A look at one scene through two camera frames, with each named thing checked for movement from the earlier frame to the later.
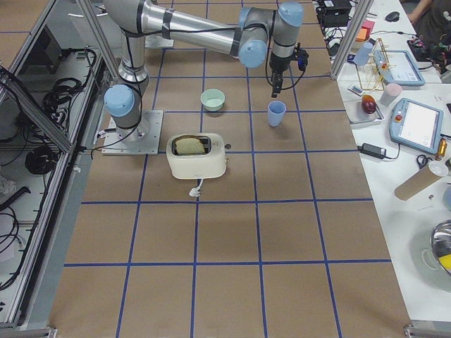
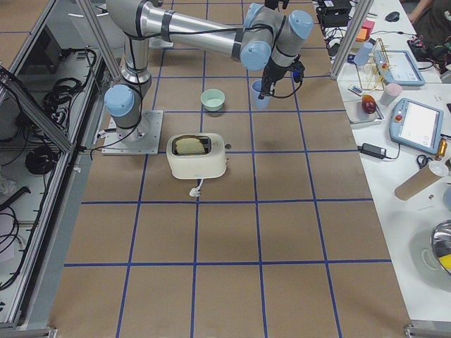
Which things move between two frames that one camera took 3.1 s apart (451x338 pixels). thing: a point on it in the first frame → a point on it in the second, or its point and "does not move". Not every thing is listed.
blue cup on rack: [362, 56] does not move
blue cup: [275, 112] → [256, 89]
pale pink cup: [392, 91] does not move
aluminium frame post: [361, 11] does not move
